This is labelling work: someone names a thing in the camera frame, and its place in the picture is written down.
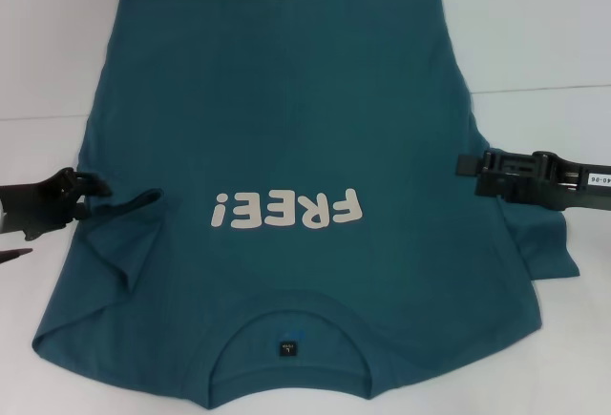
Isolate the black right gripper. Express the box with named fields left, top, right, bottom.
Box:
left=455, top=149, right=611, bottom=211

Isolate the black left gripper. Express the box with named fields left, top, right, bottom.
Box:
left=0, top=168, right=115, bottom=244

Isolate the teal blue FREE t-shirt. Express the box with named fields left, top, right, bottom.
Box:
left=29, top=0, right=581, bottom=384

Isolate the dark left wrist cable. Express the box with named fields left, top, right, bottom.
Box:
left=0, top=246, right=35, bottom=268

